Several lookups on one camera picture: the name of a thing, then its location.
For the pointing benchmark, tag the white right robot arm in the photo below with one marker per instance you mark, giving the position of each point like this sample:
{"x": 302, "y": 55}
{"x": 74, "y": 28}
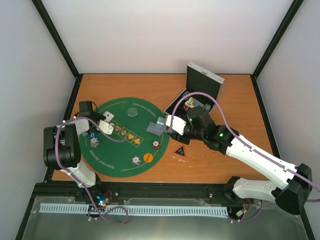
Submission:
{"x": 287, "y": 185}

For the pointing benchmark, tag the black triangular button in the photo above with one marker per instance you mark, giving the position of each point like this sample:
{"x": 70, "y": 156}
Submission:
{"x": 180, "y": 151}

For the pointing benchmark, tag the boxed playing card deck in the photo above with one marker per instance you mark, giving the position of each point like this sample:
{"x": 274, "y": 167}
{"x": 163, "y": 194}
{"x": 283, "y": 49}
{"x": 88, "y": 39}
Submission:
{"x": 192, "y": 102}

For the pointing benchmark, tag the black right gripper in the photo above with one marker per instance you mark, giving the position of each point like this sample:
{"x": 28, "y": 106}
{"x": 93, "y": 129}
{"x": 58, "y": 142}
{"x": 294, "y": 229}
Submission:
{"x": 175, "y": 136}

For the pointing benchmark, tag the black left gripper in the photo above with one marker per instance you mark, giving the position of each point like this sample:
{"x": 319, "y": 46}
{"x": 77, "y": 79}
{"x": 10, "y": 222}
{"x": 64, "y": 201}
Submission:
{"x": 98, "y": 115}

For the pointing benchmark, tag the small blue blind button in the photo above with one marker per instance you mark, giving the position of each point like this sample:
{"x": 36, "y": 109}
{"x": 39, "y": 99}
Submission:
{"x": 92, "y": 135}

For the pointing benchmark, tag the round green poker mat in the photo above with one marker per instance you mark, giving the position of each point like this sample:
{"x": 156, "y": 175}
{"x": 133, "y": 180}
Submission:
{"x": 113, "y": 157}

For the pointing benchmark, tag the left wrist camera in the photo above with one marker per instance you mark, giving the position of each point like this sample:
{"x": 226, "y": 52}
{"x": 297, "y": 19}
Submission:
{"x": 105, "y": 127}

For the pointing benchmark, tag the black aluminium frame rail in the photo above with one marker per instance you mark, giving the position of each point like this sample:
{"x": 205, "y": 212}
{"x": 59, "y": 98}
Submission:
{"x": 212, "y": 193}

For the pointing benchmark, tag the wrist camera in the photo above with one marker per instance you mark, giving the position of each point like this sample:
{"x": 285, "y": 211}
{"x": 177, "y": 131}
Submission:
{"x": 175, "y": 124}
{"x": 105, "y": 127}

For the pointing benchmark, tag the light blue cable duct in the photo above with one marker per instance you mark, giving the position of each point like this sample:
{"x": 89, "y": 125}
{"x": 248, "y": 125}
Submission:
{"x": 139, "y": 210}

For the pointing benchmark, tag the blue card deck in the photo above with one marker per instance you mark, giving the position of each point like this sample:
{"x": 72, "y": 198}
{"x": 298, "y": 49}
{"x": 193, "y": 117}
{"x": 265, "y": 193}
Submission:
{"x": 161, "y": 122}

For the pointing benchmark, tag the clear acrylic dealer button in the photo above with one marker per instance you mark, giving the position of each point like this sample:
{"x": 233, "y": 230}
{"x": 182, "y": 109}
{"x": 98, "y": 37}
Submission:
{"x": 132, "y": 112}

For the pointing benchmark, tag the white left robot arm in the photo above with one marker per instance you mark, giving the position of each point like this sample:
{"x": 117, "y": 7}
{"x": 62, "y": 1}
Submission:
{"x": 62, "y": 151}

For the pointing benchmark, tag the aluminium poker case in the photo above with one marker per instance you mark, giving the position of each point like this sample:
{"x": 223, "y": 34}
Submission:
{"x": 198, "y": 79}

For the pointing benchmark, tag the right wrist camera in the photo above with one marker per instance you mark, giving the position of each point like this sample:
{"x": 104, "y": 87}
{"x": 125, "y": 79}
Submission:
{"x": 175, "y": 124}

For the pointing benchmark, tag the face-up spades card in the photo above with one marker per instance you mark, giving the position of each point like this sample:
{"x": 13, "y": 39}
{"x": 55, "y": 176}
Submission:
{"x": 108, "y": 116}

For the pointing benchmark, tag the metal front plate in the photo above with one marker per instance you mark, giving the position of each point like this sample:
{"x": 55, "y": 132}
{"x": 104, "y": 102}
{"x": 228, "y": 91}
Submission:
{"x": 263, "y": 221}

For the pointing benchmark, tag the orange big blind button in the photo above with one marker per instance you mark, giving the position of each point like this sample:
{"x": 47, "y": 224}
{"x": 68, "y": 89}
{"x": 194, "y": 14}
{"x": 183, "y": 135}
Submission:
{"x": 148, "y": 158}

